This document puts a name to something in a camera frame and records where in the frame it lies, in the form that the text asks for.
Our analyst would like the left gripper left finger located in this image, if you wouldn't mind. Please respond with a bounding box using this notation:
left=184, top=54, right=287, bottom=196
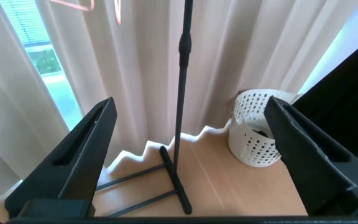
left=4, top=96, right=118, bottom=219

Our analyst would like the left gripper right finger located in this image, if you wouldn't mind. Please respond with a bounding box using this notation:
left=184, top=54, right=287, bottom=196
left=264, top=95, right=358, bottom=218

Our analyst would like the black clothes rack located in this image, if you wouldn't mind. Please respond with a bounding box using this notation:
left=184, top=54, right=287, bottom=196
left=94, top=0, right=196, bottom=218

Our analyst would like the window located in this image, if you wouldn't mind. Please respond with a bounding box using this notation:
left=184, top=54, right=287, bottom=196
left=0, top=0, right=85, bottom=132

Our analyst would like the white laundry basket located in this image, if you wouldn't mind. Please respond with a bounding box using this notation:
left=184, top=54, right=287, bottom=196
left=227, top=88, right=298, bottom=168

